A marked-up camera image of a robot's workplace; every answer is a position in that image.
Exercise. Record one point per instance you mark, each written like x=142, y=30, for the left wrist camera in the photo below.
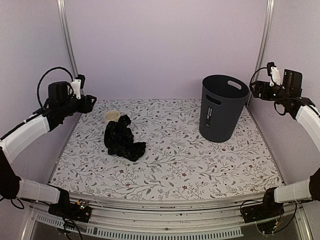
x=77, y=85

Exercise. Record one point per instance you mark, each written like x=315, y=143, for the aluminium front rail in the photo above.
x=205, y=219

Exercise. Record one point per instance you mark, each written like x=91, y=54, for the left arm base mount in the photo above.
x=79, y=211

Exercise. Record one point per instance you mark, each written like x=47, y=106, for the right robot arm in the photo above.
x=304, y=111

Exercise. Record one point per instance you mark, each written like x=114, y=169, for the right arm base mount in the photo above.
x=253, y=210

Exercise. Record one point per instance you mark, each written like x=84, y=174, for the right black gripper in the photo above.
x=259, y=84

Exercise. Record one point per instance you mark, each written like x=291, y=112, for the black plastic trash bag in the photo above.
x=119, y=140

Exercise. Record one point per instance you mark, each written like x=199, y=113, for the aluminium frame post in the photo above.
x=264, y=39
x=66, y=35

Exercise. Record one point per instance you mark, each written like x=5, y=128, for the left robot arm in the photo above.
x=64, y=100

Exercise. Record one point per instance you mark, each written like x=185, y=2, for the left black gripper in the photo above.
x=88, y=105

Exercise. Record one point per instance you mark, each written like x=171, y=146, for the floral patterned table mat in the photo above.
x=178, y=164

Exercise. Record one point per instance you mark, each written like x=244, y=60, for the dark grey trash bin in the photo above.
x=222, y=100

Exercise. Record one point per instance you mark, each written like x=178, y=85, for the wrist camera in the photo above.
x=273, y=73
x=77, y=85

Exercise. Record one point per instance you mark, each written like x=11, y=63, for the cream ceramic cup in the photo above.
x=112, y=115

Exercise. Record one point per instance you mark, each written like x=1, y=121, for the left aluminium frame post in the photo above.
x=66, y=35

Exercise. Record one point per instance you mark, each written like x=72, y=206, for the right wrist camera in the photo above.
x=273, y=73

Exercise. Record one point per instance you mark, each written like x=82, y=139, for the right aluminium frame post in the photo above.
x=264, y=39

